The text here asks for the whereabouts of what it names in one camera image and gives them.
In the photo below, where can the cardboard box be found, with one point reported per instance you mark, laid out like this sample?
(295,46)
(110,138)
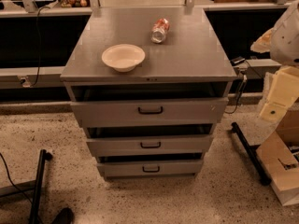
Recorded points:
(278,160)

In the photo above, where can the black stand leg right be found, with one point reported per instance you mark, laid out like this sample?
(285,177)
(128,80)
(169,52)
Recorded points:
(251,151)

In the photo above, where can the black stand leg left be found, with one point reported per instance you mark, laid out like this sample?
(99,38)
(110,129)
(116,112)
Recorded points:
(66,216)

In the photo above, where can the grey drawer cabinet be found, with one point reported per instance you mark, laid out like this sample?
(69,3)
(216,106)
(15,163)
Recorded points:
(190,63)

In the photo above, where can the black power adapter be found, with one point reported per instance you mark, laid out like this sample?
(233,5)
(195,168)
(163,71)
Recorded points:
(238,60)

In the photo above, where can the orange soda can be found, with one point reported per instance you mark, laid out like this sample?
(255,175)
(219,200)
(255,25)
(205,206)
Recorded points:
(159,30)

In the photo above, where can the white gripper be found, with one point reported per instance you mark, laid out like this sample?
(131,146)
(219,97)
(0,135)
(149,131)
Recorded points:
(286,41)

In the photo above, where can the grey drawer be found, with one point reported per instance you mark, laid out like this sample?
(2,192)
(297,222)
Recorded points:
(149,112)
(147,168)
(149,145)

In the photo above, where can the grey bottom drawer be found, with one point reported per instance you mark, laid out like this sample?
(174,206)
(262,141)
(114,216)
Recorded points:
(147,168)

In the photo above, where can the white bowl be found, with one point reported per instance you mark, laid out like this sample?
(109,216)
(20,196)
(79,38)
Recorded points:
(123,57)

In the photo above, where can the black stand leg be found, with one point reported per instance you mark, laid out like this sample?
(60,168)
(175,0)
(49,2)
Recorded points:
(66,216)
(251,151)

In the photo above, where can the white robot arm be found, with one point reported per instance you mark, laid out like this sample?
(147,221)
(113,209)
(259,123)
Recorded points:
(282,41)

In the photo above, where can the grey top drawer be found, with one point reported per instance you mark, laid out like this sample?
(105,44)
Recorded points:
(149,112)

